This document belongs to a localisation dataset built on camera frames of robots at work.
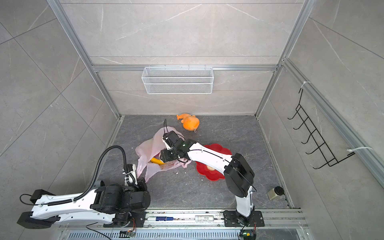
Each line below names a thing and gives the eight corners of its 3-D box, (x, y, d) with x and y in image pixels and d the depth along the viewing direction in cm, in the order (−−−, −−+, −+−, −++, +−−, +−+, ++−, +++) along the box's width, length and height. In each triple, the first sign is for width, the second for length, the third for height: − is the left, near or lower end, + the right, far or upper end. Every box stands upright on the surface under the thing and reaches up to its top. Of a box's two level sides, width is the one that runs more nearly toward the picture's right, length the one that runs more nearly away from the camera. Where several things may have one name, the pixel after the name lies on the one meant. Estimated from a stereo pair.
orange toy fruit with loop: (190, 135, 108) (190, 129, 102) (178, 121, 117) (177, 115, 111) (202, 128, 112) (203, 122, 106) (189, 115, 121) (189, 109, 115)
